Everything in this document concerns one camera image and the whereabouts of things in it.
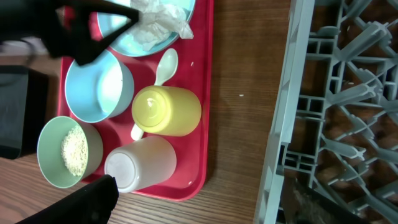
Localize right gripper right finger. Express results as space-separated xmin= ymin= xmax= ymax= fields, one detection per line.
xmin=17 ymin=175 xmax=119 ymax=224

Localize large light blue plate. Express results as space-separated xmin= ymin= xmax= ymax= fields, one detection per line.
xmin=110 ymin=0 xmax=196 ymax=57

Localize grey dishwasher rack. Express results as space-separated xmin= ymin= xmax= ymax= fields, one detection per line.
xmin=254 ymin=0 xmax=397 ymax=223

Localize white tissue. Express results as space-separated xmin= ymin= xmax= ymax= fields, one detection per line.
xmin=130 ymin=0 xmax=194 ymax=51

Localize white plastic spoon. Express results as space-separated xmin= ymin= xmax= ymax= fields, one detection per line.
xmin=131 ymin=48 xmax=178 ymax=141

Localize light blue bowl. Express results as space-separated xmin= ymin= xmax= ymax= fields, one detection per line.
xmin=65 ymin=50 xmax=135 ymax=123

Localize yellow plastic cup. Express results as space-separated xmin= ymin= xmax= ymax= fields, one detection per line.
xmin=132 ymin=85 xmax=202 ymax=136

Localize black waste tray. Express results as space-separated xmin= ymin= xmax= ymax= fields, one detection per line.
xmin=1 ymin=65 xmax=49 ymax=160

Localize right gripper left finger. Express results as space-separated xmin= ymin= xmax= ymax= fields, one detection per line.
xmin=1 ymin=0 xmax=139 ymax=65

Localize green bowl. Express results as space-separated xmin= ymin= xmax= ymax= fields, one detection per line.
xmin=37 ymin=116 xmax=103 ymax=189

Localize white rice grains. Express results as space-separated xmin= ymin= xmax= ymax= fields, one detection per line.
xmin=61 ymin=126 xmax=88 ymax=177

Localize white plastic cup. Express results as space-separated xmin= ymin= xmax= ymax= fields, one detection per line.
xmin=104 ymin=136 xmax=177 ymax=193

